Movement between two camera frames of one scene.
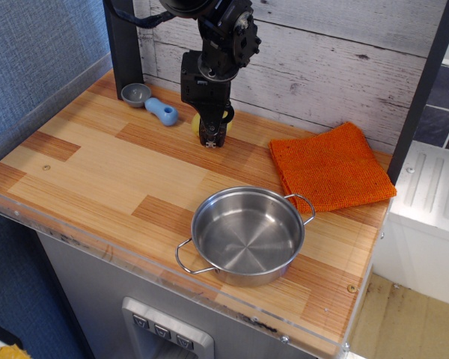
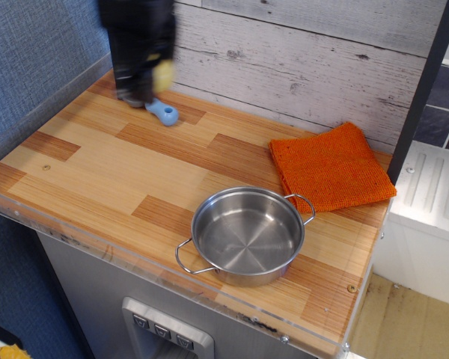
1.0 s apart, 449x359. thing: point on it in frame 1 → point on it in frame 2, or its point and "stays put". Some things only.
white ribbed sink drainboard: (429, 187) stays put
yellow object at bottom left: (11, 352) stays put
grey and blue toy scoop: (138, 95) stays put
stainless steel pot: (248, 235) stays put
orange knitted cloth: (331, 167) stays put
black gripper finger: (212, 132) → (134, 80)
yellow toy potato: (196, 120) → (162, 75)
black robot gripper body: (211, 97) → (141, 34)
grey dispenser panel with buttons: (153, 334) stays put
